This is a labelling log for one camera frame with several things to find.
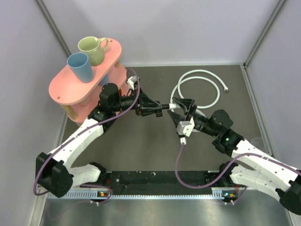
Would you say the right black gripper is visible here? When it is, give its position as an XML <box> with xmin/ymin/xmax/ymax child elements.
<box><xmin>168</xmin><ymin>97</ymin><xmax>219</xmax><ymax>137</ymax></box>

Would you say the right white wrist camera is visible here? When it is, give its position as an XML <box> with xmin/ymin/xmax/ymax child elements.
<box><xmin>176</xmin><ymin>118</ymin><xmax>195</xmax><ymax>145</ymax></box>

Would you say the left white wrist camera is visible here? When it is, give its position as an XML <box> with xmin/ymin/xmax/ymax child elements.
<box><xmin>127</xmin><ymin>76</ymin><xmax>140</xmax><ymax>92</ymax></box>

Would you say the white hose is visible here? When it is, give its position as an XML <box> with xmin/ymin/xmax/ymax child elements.
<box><xmin>168</xmin><ymin>68</ymin><xmax>230</xmax><ymax>118</ymax></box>

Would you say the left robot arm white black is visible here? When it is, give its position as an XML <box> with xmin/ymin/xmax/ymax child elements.
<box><xmin>33</xmin><ymin>83</ymin><xmax>163</xmax><ymax>198</ymax></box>

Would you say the green ceramic mug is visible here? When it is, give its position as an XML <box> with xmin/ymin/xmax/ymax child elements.
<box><xmin>78</xmin><ymin>36</ymin><xmax>110</xmax><ymax>66</ymax></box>

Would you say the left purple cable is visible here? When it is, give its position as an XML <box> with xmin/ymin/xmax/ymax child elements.
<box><xmin>32</xmin><ymin>68</ymin><xmax>141</xmax><ymax>203</ymax></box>

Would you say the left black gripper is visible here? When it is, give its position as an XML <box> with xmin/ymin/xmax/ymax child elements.
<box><xmin>111</xmin><ymin>86</ymin><xmax>162</xmax><ymax>116</ymax></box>

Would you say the blue plastic cup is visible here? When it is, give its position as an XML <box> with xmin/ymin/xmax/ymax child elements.
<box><xmin>67</xmin><ymin>52</ymin><xmax>94</xmax><ymax>83</ymax></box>

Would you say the slotted cable duct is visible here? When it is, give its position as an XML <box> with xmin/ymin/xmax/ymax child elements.
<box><xmin>48</xmin><ymin>187</ymin><xmax>238</xmax><ymax>200</ymax></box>

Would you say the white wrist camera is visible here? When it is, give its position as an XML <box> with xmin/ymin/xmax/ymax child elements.
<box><xmin>127</xmin><ymin>76</ymin><xmax>140</xmax><ymax>92</ymax></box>
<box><xmin>176</xmin><ymin>118</ymin><xmax>195</xmax><ymax>145</ymax></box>

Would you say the clear plastic cup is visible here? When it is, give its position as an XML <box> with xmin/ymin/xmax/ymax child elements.
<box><xmin>250</xmin><ymin>137</ymin><xmax>265</xmax><ymax>152</ymax></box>

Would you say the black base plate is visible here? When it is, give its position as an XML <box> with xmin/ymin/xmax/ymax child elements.
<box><xmin>79</xmin><ymin>170</ymin><xmax>236</xmax><ymax>189</ymax></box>

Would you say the pink three-tier shelf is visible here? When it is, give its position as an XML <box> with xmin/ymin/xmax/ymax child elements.
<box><xmin>48</xmin><ymin>38</ymin><xmax>128</xmax><ymax>125</ymax></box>

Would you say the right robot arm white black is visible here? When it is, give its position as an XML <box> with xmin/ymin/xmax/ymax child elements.
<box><xmin>168</xmin><ymin>97</ymin><xmax>301</xmax><ymax>215</ymax></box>

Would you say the small blue cup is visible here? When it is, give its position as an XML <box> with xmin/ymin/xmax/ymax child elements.
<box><xmin>98</xmin><ymin>74</ymin><xmax>109</xmax><ymax>86</ymax></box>

